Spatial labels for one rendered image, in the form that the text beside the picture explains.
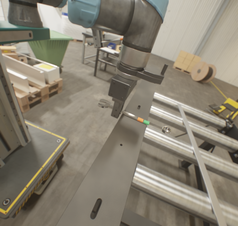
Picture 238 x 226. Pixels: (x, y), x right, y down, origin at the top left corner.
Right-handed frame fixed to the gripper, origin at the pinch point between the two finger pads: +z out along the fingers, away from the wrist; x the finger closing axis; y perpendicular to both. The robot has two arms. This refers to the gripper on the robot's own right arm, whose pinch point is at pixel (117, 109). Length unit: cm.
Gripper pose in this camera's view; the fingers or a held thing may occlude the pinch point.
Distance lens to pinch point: 39.9
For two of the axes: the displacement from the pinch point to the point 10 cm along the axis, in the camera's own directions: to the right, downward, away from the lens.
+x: -3.2, 5.0, -8.0
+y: -9.1, -3.9, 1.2
